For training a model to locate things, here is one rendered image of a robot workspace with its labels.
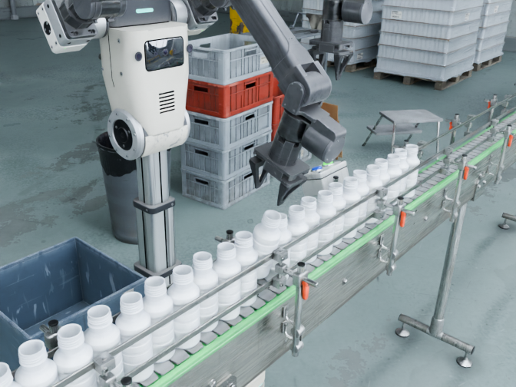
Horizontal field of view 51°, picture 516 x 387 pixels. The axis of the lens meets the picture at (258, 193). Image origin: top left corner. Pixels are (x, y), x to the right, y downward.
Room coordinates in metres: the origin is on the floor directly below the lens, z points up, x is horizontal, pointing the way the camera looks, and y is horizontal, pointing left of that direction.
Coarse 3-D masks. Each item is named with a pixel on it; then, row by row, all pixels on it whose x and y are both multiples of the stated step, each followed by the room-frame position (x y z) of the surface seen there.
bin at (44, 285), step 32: (32, 256) 1.24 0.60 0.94; (64, 256) 1.31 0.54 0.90; (96, 256) 1.27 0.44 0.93; (0, 288) 1.16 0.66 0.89; (32, 288) 1.23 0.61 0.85; (64, 288) 1.30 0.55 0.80; (96, 288) 1.28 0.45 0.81; (128, 288) 1.10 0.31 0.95; (0, 320) 0.99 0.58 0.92; (32, 320) 1.21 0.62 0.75; (64, 320) 0.97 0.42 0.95; (0, 352) 1.02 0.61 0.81
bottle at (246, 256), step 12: (240, 240) 0.98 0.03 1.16; (252, 240) 0.99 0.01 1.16; (240, 252) 0.97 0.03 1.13; (252, 252) 0.98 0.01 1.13; (240, 264) 0.96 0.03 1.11; (252, 264) 0.97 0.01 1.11; (252, 276) 0.97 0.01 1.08; (240, 288) 0.96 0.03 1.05; (252, 288) 0.97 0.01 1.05; (252, 300) 0.97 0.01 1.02
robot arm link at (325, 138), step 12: (300, 84) 0.94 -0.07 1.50; (288, 96) 0.95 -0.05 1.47; (300, 96) 0.93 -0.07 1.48; (288, 108) 0.95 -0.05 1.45; (300, 108) 0.96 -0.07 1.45; (312, 108) 0.97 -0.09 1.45; (312, 120) 0.93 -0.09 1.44; (324, 120) 0.94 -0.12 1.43; (312, 132) 0.93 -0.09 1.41; (324, 132) 0.92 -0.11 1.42; (336, 132) 0.91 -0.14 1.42; (312, 144) 0.93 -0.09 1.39; (324, 144) 0.91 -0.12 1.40; (336, 144) 0.92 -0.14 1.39; (324, 156) 0.91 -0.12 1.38; (336, 156) 0.94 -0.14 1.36
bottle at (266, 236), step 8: (264, 216) 1.02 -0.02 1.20; (272, 216) 1.04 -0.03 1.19; (280, 216) 1.02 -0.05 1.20; (264, 224) 1.01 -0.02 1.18; (272, 224) 1.00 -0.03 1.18; (256, 232) 1.01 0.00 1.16; (264, 232) 1.01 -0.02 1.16; (272, 232) 1.01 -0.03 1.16; (280, 232) 1.03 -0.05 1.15; (256, 240) 1.01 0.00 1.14; (264, 240) 1.00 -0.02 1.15; (272, 240) 1.00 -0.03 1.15; (256, 248) 1.01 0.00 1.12; (264, 248) 1.00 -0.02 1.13; (272, 248) 1.01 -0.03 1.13; (264, 256) 1.01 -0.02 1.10; (264, 264) 1.01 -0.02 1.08; (264, 272) 1.02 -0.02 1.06
